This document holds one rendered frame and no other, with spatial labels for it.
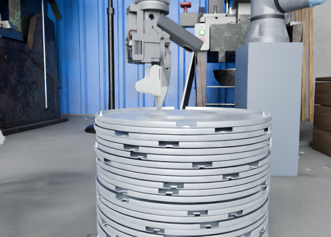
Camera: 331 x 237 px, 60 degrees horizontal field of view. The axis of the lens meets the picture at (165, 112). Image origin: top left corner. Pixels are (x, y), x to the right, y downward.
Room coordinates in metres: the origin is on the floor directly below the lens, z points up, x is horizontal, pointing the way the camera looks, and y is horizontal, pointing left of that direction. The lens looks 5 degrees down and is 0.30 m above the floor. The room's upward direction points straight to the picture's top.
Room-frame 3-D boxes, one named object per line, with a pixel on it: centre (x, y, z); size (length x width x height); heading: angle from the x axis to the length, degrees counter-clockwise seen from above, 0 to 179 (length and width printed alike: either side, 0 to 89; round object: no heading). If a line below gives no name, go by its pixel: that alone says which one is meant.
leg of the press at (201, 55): (1.98, -0.22, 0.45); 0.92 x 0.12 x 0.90; 173
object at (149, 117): (0.49, -0.03, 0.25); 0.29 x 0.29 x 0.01
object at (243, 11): (1.63, -0.45, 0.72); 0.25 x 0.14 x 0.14; 173
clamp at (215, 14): (1.83, -0.30, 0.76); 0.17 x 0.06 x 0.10; 83
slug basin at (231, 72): (1.81, -0.47, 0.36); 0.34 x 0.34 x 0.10
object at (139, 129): (0.49, -0.03, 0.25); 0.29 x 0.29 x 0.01
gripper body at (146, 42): (0.61, 0.03, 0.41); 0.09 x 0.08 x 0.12; 109
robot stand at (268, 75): (1.05, -0.36, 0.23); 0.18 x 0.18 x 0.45; 0
